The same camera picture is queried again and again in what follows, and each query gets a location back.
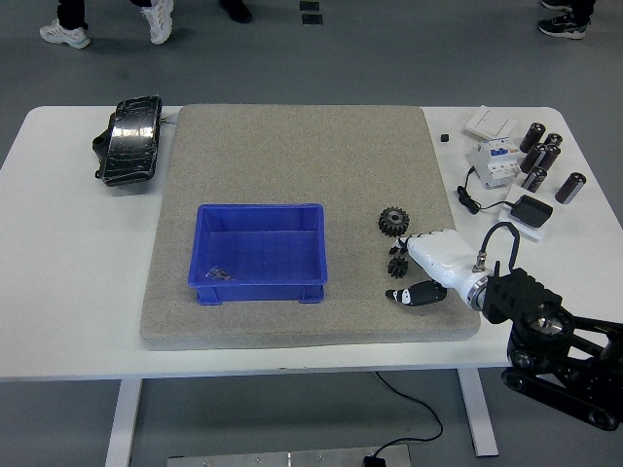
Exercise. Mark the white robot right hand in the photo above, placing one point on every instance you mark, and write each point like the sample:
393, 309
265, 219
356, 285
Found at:
438, 255

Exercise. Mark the large black gear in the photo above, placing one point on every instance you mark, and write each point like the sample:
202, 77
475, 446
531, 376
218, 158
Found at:
393, 221

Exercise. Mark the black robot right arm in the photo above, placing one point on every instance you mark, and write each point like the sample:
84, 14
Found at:
525, 297

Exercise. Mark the blue plastic box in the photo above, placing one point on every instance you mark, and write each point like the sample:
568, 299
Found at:
263, 253

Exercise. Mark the small black gear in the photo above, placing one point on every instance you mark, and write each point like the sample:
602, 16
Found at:
399, 267

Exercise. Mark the black power adapter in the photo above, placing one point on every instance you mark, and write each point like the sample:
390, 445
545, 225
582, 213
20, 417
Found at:
531, 210

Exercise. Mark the white circuit breaker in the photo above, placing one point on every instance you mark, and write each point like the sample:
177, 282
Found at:
496, 163

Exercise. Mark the small black cube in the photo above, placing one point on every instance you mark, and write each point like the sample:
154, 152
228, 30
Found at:
445, 137

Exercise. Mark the dark cylindrical capacitor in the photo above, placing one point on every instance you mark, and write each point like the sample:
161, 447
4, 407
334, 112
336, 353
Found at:
570, 187
534, 179
551, 155
531, 158
554, 138
533, 136

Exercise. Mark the white table leg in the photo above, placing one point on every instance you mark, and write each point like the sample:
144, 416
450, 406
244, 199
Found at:
124, 423
479, 413

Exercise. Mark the grey-brown mat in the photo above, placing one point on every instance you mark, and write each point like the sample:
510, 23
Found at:
302, 155

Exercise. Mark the black floor plug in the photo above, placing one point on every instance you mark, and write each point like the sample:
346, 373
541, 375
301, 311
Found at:
373, 461

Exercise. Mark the small bag of black screws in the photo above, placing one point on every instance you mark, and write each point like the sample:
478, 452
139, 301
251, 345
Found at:
220, 274

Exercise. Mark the person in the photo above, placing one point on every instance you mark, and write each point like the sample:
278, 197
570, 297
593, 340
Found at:
562, 26
65, 34
236, 10

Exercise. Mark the metal floor plate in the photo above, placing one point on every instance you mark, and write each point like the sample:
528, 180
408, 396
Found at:
272, 459

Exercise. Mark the black floor socket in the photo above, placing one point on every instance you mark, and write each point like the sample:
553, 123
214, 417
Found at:
309, 6
312, 19

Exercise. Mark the black plastic-wrapped device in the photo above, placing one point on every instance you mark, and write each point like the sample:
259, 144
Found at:
129, 141

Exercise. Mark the white wall switch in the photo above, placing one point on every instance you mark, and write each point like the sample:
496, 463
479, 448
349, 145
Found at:
490, 121

